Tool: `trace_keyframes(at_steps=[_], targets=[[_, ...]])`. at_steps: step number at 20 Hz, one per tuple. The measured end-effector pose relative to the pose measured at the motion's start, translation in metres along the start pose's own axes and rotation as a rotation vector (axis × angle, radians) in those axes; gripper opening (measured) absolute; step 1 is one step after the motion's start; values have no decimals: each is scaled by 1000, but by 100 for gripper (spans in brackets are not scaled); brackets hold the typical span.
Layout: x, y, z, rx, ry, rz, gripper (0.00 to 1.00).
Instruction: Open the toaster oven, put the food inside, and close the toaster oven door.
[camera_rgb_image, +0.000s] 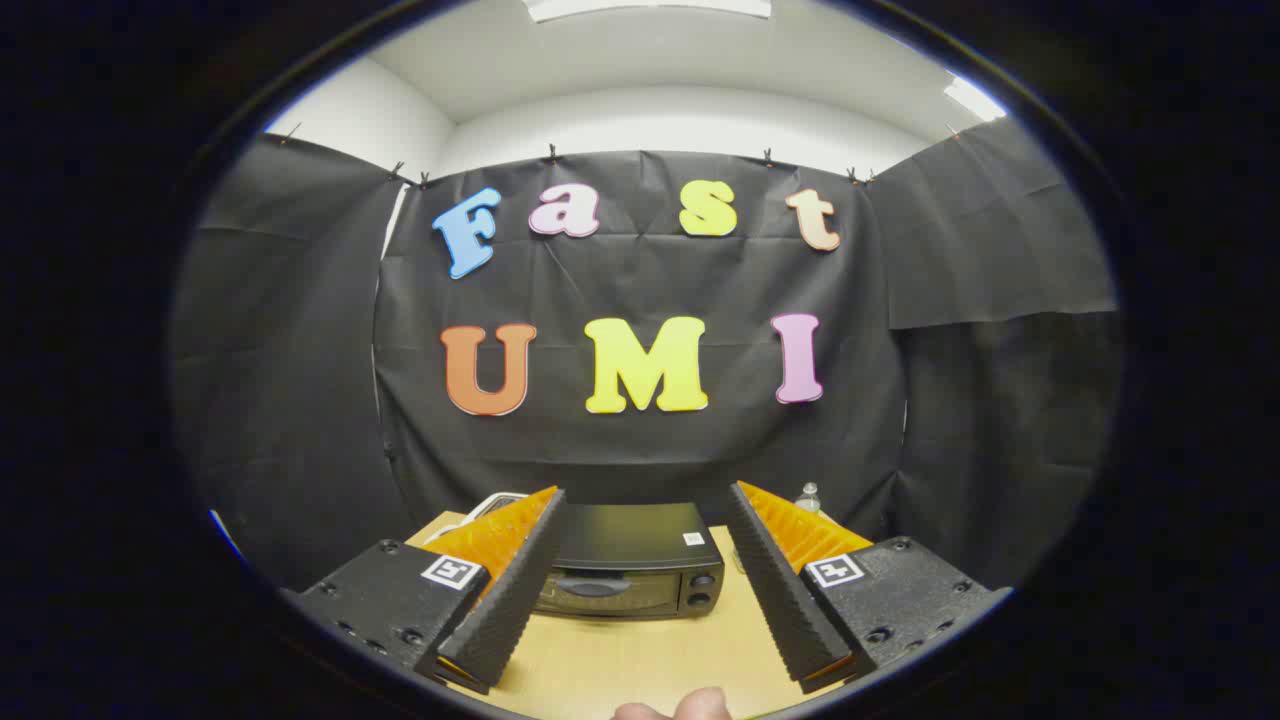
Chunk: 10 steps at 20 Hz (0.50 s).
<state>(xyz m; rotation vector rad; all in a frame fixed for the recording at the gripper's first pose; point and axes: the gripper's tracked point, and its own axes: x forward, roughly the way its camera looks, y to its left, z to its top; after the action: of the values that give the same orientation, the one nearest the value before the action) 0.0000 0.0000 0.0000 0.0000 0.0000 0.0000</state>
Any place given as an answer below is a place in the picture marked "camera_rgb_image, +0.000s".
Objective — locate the long ceiling light panel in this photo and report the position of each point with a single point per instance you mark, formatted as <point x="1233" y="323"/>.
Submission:
<point x="650" y="8"/>

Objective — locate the clear bottle with green label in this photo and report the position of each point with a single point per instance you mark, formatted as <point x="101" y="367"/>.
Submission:
<point x="808" y="500"/>

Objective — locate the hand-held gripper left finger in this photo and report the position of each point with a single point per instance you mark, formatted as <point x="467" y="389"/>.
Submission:
<point x="510" y="600"/>

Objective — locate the black toaster oven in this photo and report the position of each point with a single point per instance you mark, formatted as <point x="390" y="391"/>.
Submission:
<point x="630" y="540"/>

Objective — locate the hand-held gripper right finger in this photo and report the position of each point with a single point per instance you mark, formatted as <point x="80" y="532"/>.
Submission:
<point x="780" y="590"/>

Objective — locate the small ceiling light panel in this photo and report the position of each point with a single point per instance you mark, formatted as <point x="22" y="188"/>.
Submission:
<point x="973" y="98"/>

